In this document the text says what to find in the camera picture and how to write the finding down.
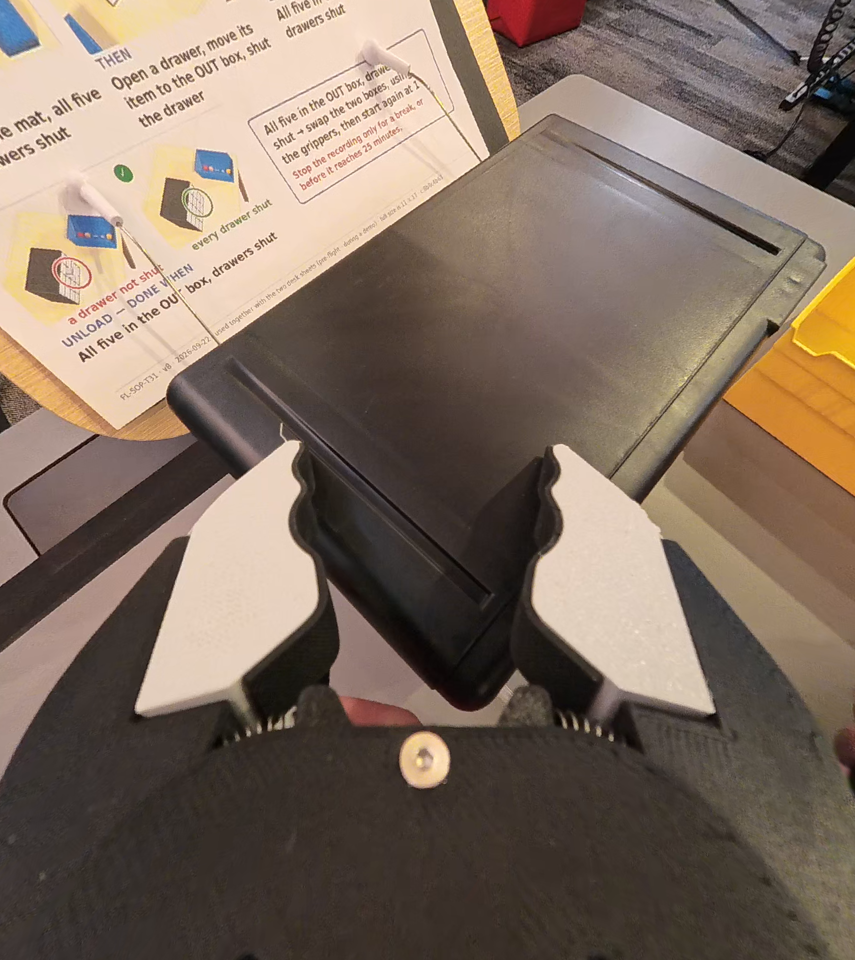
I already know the white peg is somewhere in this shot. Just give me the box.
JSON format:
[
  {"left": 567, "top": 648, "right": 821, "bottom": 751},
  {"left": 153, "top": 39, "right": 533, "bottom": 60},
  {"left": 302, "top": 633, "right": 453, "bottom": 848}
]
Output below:
[
  {"left": 362, "top": 39, "right": 415, "bottom": 78},
  {"left": 66, "top": 172, "right": 126, "bottom": 228}
]

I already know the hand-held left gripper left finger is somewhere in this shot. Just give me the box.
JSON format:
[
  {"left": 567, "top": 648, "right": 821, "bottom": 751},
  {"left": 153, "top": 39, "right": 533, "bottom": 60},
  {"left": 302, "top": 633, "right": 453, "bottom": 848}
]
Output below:
[{"left": 133, "top": 441, "right": 340, "bottom": 725}]

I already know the grey table hatch panel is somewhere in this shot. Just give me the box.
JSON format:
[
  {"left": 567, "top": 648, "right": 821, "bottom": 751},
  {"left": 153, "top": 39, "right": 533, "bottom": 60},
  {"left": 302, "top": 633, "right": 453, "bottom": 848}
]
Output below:
[{"left": 3, "top": 431, "right": 249, "bottom": 558}]

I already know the red fabric bag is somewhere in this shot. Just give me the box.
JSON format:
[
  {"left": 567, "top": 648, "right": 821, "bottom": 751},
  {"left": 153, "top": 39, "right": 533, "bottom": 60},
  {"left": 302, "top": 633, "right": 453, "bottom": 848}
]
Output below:
[{"left": 483, "top": 0, "right": 588, "bottom": 48}]

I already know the thin wire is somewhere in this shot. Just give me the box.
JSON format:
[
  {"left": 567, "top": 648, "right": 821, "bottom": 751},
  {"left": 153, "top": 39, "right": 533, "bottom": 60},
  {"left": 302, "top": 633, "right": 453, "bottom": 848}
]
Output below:
[
  {"left": 408, "top": 71, "right": 483, "bottom": 164},
  {"left": 120, "top": 221, "right": 220, "bottom": 348}
]

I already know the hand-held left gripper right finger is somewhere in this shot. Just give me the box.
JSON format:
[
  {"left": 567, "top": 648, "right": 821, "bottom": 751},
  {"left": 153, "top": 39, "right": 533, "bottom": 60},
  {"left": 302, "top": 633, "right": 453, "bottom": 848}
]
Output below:
[{"left": 510, "top": 444, "right": 717, "bottom": 725}]

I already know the person's left hand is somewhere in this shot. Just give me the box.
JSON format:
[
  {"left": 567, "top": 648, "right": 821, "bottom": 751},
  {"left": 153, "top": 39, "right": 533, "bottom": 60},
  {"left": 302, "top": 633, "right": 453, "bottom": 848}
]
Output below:
[{"left": 339, "top": 693, "right": 421, "bottom": 729}]

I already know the yellow storage bin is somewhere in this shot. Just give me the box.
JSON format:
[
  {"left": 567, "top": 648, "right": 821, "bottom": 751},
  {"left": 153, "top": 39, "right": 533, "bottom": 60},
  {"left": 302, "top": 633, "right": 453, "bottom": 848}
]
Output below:
[{"left": 722, "top": 210, "right": 855, "bottom": 535}]

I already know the black drawer cabinet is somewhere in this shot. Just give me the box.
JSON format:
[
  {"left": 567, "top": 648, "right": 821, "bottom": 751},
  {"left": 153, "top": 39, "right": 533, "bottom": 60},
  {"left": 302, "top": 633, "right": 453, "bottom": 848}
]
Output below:
[{"left": 166, "top": 114, "right": 826, "bottom": 712}]

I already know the printed instruction sheet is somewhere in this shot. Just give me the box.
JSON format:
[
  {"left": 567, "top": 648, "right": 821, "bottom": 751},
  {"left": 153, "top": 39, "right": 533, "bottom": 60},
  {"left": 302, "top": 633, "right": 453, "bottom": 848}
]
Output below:
[{"left": 0, "top": 0, "right": 490, "bottom": 430}]

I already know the black metal stand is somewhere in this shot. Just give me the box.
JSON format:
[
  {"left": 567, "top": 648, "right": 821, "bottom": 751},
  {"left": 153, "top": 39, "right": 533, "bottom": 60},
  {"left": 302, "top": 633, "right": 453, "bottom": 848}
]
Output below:
[{"left": 778, "top": 0, "right": 855, "bottom": 115}]

